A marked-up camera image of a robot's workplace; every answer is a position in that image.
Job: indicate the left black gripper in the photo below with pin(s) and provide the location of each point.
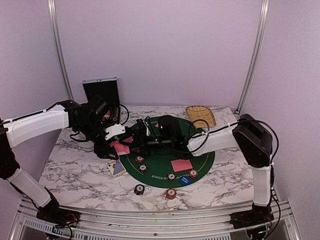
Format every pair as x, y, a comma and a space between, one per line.
102, 150

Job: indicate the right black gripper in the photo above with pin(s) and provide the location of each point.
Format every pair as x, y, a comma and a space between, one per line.
138, 135

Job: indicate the pink playing card deck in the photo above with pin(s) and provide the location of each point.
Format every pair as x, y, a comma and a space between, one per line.
120, 149

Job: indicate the dark poker chip stack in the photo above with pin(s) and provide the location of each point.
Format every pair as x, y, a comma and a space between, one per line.
139, 189

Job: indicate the red poker chip stack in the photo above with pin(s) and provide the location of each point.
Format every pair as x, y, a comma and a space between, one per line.
171, 193

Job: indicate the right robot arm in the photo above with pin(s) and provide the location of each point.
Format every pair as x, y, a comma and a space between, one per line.
248, 134

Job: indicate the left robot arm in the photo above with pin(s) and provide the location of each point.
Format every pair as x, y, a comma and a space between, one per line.
83, 118

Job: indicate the blue gold card box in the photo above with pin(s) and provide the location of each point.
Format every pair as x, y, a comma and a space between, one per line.
116, 168

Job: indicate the green round poker mat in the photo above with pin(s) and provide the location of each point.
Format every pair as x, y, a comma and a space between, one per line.
160, 167

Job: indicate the right chip row in case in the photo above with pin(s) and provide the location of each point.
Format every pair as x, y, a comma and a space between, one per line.
115, 115

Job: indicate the blue small blind button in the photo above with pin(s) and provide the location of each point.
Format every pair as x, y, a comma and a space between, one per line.
185, 180

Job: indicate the aluminium poker chip case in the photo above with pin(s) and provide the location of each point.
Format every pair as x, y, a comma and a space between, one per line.
106, 88

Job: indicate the woven bamboo tray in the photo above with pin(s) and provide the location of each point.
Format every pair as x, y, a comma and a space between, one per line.
201, 116

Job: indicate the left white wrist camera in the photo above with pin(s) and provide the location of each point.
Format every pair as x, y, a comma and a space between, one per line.
114, 130

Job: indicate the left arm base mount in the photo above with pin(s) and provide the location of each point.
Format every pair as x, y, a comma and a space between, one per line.
62, 217

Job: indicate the front aluminium rail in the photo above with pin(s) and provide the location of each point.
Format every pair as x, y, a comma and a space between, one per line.
196, 224

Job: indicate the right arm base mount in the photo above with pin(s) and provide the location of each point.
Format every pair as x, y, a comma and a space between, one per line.
249, 218

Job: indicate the left aluminium frame post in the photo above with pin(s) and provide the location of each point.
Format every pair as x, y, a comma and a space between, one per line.
59, 48

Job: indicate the aluminium frame post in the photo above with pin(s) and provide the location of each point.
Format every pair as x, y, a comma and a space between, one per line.
59, 48
260, 33

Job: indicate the right aluminium frame post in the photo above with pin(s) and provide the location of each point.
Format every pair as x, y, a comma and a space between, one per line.
260, 33

